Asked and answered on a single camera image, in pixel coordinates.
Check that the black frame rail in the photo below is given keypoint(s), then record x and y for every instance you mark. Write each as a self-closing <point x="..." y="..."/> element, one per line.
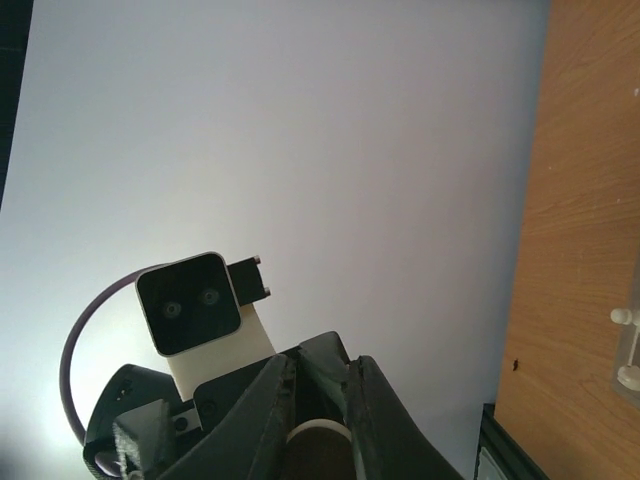
<point x="499" y="456"/>

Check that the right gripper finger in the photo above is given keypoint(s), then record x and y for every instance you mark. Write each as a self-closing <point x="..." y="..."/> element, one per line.
<point x="387" y="443"/>

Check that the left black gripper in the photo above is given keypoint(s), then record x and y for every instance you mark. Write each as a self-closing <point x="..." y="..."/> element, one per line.
<point x="283" y="417"/>

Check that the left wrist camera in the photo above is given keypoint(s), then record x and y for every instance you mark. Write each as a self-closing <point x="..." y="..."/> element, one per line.
<point x="201" y="316"/>

